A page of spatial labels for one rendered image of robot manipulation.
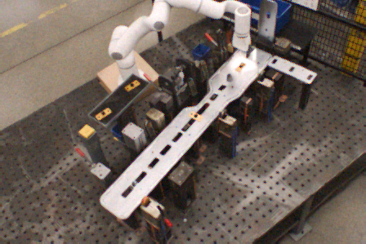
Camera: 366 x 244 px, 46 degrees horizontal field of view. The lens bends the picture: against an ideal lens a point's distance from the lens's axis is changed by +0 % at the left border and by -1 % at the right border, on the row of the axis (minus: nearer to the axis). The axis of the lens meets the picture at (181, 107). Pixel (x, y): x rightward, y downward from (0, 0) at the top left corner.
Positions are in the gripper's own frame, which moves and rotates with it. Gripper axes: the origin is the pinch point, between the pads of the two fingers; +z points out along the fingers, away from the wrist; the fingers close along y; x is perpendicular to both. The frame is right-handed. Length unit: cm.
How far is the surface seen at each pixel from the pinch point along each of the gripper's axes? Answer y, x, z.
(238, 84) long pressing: 6.5, -12.9, 12.2
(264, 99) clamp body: 22.0, -7.7, 21.2
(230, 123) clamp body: 21.0, -42.3, 7.7
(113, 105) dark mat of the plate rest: -33, -75, -4
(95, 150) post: -30, -96, 11
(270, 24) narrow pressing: 3.8, 26.6, -4.9
